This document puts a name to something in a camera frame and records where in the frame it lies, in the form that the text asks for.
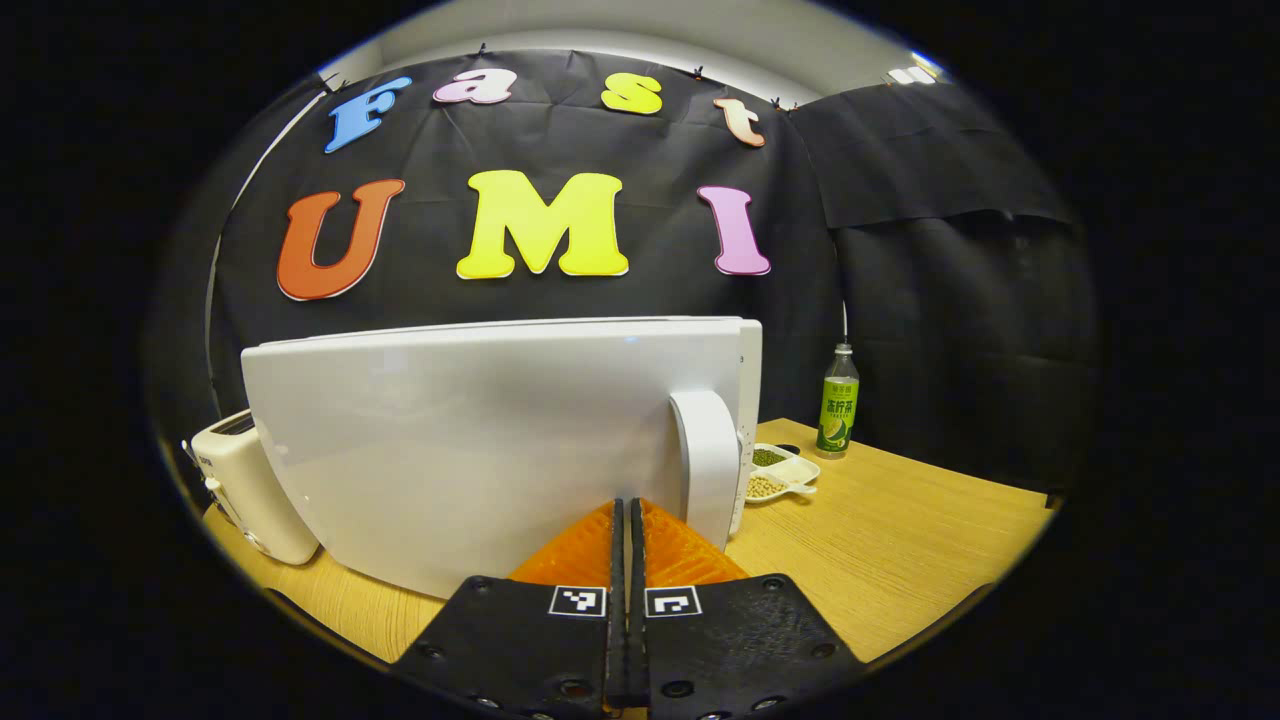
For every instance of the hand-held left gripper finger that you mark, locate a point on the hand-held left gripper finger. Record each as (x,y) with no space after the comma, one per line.
(617,620)
(638,620)

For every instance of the white microwave oven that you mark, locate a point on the white microwave oven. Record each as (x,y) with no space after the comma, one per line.
(450,440)

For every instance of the white divided dish with beans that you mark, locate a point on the white divided dish with beans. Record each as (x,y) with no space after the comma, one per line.
(780,480)

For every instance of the green label drink bottle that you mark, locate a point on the green label drink bottle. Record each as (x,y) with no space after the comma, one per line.
(838,410)

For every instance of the white toaster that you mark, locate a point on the white toaster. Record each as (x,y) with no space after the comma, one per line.
(245,480)

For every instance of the ceiling light panel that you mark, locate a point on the ceiling light panel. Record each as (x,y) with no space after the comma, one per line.
(915,72)

